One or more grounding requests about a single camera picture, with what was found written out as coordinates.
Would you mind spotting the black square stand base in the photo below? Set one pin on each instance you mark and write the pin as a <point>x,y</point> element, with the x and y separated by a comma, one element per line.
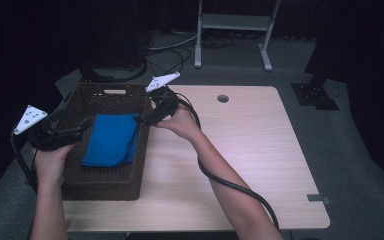
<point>313,96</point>

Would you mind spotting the person's right hand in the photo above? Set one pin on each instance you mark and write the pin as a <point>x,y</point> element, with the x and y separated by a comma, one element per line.
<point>180,125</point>

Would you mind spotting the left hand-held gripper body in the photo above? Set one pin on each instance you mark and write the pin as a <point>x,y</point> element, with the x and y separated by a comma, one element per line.
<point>46,138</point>

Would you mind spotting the grey tape piece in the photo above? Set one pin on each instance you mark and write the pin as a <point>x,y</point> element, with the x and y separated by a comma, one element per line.
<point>318,198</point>

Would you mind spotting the black round stand base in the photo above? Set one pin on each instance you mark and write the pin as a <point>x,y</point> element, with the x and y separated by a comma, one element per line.
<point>113,78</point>

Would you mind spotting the white metal stand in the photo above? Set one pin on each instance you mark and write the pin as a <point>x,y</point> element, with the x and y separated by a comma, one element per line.
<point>233,21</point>

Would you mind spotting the person's left hand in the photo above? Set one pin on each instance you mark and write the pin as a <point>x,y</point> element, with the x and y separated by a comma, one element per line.
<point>51,165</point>

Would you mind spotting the brown wicker basket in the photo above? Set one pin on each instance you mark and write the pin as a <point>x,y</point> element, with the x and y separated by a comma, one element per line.
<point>113,100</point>

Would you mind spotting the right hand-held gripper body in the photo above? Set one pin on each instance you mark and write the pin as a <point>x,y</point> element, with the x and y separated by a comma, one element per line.
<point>165,103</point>

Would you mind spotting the blue t-shirt with white print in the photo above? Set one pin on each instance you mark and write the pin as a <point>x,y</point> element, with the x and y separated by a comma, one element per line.
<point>111,140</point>

